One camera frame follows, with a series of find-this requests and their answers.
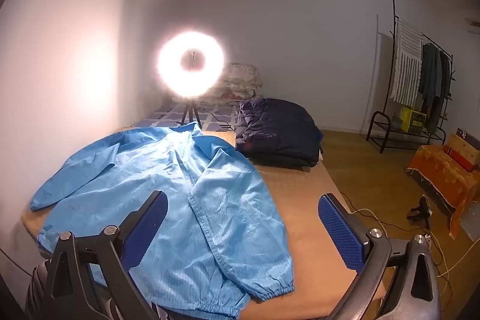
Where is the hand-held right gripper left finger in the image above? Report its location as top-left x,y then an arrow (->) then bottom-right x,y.
45,190 -> 168,320

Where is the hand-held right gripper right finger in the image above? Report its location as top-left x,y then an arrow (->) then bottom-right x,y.
318,193 -> 442,320

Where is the blue pinstriped work jacket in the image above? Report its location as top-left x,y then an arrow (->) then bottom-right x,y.
29,122 -> 295,319

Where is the black clothes rack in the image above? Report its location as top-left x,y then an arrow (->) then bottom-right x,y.
367,0 -> 456,154

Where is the brown blanket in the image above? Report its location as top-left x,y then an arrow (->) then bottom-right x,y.
20,125 -> 387,320

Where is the black hair dryer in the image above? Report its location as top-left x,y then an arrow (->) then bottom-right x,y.
407,196 -> 432,221

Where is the blue patterned bed sheet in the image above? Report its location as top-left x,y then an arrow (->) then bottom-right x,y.
131,97 -> 241,133

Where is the black tripod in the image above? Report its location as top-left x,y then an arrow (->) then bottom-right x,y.
176,49 -> 204,130

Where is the folded navy puffer jacket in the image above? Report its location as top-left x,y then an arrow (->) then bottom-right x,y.
235,97 -> 319,156

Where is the yellow crate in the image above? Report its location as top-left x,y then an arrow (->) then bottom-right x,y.
398,106 -> 428,135

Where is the cardboard box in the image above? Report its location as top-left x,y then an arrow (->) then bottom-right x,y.
448,128 -> 480,172

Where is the dark grey hanging jacket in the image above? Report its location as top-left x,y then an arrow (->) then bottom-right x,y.
418,43 -> 443,135

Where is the black hanging garment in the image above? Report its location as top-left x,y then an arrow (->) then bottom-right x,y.
439,52 -> 453,126

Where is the striped towel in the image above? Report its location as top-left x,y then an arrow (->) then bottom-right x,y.
389,17 -> 424,107

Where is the black floor cable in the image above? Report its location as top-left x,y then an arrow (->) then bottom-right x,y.
337,190 -> 430,232

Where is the white floor cable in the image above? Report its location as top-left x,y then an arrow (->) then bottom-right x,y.
349,208 -> 480,281

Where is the ring light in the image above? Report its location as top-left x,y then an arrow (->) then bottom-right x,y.
155,31 -> 227,97

